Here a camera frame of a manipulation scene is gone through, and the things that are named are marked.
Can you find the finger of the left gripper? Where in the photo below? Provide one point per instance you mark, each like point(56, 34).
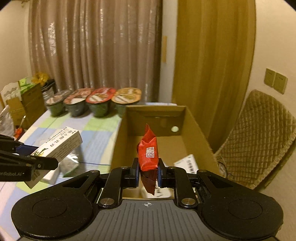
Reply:
point(37, 162)
point(8, 144)

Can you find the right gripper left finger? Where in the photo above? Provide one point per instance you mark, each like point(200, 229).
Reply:
point(115, 182)

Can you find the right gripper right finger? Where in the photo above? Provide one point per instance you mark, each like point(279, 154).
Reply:
point(180, 181)

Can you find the white remote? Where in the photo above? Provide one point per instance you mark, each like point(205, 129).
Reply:
point(188, 163)

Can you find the silver foil pouch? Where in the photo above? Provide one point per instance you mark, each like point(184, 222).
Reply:
point(69, 164)

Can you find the white duck medicine box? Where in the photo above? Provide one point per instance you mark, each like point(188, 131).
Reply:
point(58, 146)

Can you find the red candy wrapper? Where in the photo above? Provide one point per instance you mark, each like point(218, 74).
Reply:
point(148, 159)

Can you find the white green medicine box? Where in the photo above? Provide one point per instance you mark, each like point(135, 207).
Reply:
point(51, 176)

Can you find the white printed plastic bag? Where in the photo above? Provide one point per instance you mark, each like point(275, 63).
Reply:
point(6, 123)

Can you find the cardboard boxes stack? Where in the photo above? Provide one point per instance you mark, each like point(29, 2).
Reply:
point(32, 106)

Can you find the brown cardboard box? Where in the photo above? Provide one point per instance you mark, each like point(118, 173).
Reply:
point(178, 135)

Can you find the checkered tablecloth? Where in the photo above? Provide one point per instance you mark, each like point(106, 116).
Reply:
point(98, 139)

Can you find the white decorative board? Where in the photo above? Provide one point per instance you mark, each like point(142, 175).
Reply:
point(10, 91)

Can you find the dark-lid noodle bowl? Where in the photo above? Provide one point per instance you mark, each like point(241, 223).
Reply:
point(55, 103)

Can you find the green paper box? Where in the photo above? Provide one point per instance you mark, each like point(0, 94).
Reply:
point(25, 84)

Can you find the brown-lid noodle bowl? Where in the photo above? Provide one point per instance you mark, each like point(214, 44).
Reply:
point(75, 103)

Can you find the yellow foil wrapping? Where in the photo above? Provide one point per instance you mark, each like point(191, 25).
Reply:
point(40, 78)

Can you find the orange-lid noodle bowl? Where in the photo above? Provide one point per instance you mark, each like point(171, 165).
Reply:
point(124, 97)

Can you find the red-lid noodle bowl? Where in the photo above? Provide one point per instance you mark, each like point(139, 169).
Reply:
point(99, 101)

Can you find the woven wicker chair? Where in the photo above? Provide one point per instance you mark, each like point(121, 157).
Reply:
point(259, 140)

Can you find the beige patterned curtain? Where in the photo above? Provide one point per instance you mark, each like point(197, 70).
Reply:
point(97, 44)

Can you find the golden yellow curtain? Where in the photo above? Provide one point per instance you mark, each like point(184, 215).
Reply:
point(214, 54)

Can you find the yellow wall hanging strip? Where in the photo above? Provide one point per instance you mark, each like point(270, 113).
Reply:
point(164, 49)

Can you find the beige wall switches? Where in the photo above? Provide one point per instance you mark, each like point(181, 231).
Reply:
point(275, 80)

